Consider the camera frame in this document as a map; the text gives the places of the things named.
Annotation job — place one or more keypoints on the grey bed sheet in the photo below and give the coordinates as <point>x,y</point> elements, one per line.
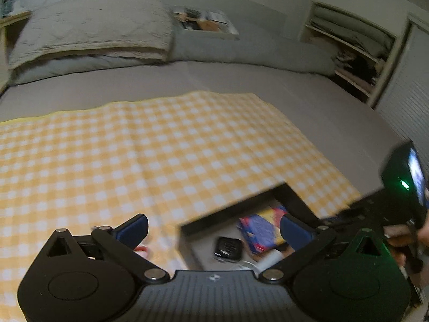
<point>349,133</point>

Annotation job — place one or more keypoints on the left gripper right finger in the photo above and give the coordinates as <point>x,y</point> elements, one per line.
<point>295,232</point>

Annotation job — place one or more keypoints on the black smartwatch body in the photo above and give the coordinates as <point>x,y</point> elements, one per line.
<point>228,249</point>

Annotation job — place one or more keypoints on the grey rolled duvet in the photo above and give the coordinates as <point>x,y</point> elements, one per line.
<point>255,46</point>

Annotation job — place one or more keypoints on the beige folded blanket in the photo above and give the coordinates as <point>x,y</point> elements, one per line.
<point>127,28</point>

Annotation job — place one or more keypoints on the small white tube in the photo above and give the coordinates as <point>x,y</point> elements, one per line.
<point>274,256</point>

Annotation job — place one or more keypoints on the white shelf unit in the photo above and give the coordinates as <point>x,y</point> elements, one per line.
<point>364,53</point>

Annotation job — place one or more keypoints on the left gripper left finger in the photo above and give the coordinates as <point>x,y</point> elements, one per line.
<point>132,232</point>

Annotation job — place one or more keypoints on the black cardboard box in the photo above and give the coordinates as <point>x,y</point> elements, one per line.
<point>197,239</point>

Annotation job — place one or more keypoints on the yellow checkered cloth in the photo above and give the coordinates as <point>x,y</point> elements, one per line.
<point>174,159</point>

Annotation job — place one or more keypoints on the colourful card box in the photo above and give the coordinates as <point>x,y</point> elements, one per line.
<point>261,230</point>

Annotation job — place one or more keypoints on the open magazine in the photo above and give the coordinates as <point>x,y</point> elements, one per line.
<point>203,22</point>

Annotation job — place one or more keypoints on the person right hand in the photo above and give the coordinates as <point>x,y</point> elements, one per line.
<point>400,236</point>

